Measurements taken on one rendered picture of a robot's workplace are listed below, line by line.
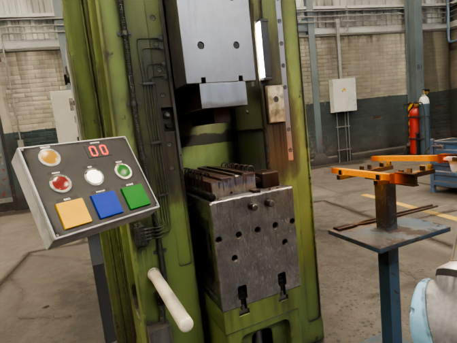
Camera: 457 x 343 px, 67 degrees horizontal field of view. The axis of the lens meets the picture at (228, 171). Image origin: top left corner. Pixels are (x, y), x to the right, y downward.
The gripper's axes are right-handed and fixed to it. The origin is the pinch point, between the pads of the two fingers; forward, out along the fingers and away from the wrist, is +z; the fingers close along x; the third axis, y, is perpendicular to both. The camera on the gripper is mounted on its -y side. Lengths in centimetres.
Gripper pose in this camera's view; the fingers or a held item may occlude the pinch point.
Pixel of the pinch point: (448, 156)
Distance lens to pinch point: 157.9
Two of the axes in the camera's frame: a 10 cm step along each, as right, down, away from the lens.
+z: -4.1, -0.8, 9.1
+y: 1.0, 9.9, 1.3
